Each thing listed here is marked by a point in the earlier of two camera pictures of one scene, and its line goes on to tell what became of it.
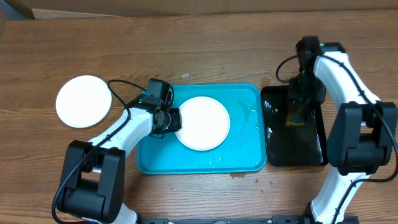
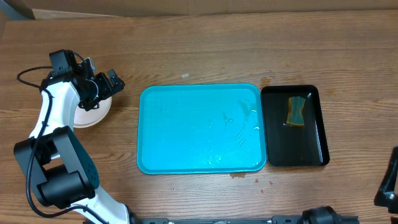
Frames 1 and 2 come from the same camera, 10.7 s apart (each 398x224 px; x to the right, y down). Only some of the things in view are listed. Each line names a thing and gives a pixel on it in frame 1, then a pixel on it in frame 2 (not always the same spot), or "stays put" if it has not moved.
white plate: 205,123 to 84,119
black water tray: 291,145 stays put
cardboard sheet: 17,10 stays put
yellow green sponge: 295,115 stays put
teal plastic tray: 223,131 stays put
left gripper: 176,125 to 110,89
